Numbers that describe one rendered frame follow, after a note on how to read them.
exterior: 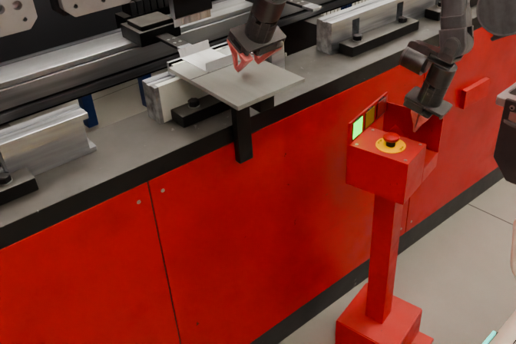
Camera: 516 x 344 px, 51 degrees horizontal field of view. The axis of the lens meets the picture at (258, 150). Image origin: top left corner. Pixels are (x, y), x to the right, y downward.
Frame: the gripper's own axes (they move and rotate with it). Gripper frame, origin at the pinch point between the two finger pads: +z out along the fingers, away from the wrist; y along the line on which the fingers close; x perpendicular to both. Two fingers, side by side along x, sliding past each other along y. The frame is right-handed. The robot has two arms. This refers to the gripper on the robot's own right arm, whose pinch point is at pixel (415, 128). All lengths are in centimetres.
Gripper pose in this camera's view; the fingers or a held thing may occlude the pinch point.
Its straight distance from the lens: 143.1
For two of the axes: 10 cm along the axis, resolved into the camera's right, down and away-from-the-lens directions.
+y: -7.8, -5.1, 3.8
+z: -1.5, 7.3, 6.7
